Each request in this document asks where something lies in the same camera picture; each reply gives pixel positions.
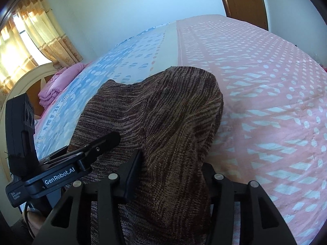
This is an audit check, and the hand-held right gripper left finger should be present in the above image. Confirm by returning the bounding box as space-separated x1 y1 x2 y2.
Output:
33 149 143 245

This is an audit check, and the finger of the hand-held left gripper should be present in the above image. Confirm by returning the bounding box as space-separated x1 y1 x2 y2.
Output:
67 132 121 163

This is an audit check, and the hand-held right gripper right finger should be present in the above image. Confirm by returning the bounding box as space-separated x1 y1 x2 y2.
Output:
202 163 297 245

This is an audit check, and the brown knitted sweater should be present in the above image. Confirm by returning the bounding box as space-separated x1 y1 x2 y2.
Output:
67 66 224 245

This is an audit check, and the cream and wood headboard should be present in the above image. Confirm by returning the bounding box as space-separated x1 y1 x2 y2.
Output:
0 62 63 184

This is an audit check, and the folded pink quilt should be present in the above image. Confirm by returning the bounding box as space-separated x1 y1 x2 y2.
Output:
38 62 86 108

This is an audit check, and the yellow patterned curtain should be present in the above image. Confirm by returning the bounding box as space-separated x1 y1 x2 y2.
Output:
0 0 85 96

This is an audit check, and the blue and pink dotted blanket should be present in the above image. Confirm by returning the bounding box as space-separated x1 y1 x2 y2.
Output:
33 14 327 245

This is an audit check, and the brown wooden door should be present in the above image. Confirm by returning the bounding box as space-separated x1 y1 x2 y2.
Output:
214 0 269 30

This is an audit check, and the black cable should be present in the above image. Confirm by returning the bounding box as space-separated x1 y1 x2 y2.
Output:
24 201 37 240

